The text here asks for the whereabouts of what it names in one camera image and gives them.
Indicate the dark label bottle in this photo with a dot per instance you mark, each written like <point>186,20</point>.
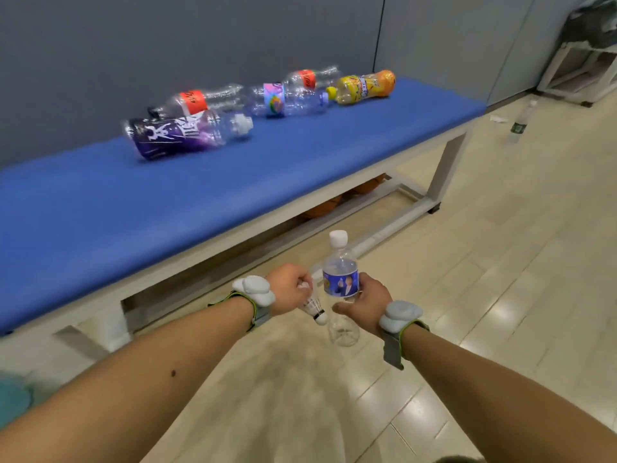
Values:
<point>519,127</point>

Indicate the person's right hand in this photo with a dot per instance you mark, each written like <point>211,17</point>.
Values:
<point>368,306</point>

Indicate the person's right forearm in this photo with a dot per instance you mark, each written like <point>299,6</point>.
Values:
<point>482,395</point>

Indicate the pink blue label bottle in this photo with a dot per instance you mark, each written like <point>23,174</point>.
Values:
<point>275,98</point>

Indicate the white left wrist tracker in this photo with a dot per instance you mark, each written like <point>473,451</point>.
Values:
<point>255,289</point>

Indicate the white wrist tracker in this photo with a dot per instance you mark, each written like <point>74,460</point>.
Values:
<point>400,315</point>
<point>255,289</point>

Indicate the person's left hand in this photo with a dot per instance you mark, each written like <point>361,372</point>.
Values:
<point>289,289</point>

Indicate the dark bundle on rack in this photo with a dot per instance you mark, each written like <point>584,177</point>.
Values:
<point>593,19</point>

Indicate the white right wrist tracker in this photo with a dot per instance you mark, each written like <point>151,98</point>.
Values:
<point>400,315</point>

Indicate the red label clear bottle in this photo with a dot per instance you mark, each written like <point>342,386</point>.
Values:
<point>308,78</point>

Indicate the blue plastic bucket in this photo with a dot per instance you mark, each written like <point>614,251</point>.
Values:
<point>14,400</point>

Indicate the person's left forearm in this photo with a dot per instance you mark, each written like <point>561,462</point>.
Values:
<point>120,380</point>

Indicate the portrait label clear bottle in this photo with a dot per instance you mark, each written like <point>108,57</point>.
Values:
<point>340,265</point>

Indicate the blue padded bench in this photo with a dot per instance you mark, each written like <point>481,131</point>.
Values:
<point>144,212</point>

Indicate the purple label bottle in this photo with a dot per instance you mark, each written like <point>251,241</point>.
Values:
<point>168,134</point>

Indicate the yellow orange drink bottle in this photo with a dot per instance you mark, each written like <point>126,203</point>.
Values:
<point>361,86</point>

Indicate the red label black cap bottle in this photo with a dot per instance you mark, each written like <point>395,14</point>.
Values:
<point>193,101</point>

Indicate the white metal rack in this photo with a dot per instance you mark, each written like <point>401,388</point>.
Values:
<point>585,47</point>

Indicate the white shuttlecock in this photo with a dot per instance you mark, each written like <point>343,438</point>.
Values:
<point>314,308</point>

